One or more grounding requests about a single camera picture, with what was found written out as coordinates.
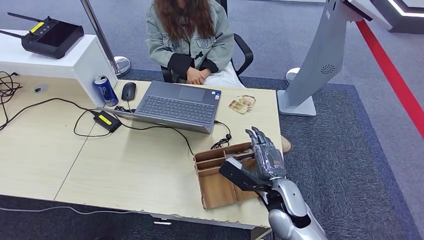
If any black remote controller with antennas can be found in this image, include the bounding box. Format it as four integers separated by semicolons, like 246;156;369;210
0;12;85;60

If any dark blue carpet mat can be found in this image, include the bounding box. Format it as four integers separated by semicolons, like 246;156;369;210
117;68;423;240

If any grey kiosk stand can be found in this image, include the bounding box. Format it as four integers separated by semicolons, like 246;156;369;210
276;0;393;117

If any black mains cable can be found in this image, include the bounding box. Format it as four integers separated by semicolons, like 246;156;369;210
0;97;114;138

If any small tangled black cable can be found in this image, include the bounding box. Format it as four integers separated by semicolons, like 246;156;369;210
113;100;136;114

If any person's right hand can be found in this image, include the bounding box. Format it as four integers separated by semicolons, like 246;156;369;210
186;67;206;86

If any black platform with light strip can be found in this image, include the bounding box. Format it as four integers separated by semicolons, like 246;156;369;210
370;0;424;35

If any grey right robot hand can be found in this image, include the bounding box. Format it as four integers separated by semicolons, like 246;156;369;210
242;125;288;182

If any black power adapter yellow label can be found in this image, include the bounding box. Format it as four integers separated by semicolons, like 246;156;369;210
92;110;123;134

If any person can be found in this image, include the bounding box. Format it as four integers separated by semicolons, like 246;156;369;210
145;0;294;156

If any chrome stanchion pole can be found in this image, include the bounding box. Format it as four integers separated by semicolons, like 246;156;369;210
79;0;132;78

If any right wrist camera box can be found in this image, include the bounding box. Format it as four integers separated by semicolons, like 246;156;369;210
218;156;271;194

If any black office chair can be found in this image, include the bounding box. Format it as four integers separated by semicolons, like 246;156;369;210
160;0;255;84

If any white shelf box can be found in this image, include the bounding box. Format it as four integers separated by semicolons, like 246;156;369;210
0;29;118;109

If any black computer mouse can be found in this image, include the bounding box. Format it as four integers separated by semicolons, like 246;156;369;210
120;82;137;102

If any blue drink can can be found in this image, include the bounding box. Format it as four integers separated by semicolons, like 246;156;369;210
92;75;119;107

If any wooden organizer box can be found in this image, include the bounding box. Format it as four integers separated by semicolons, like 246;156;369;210
193;141;266;211

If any grey laptop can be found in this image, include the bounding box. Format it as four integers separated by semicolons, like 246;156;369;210
99;80;222;135

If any white floor cable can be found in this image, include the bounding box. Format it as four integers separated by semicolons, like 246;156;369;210
0;205;150;216

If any red floor tape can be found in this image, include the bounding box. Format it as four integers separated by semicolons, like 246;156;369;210
355;19;424;140

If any black laptop charger cable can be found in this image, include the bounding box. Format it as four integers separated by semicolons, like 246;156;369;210
112;120;233;157

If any round chrome stanchion base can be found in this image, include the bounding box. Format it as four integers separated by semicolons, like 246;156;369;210
284;67;302;86

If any black cable bundle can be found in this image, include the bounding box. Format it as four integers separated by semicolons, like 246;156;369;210
0;71;23;125

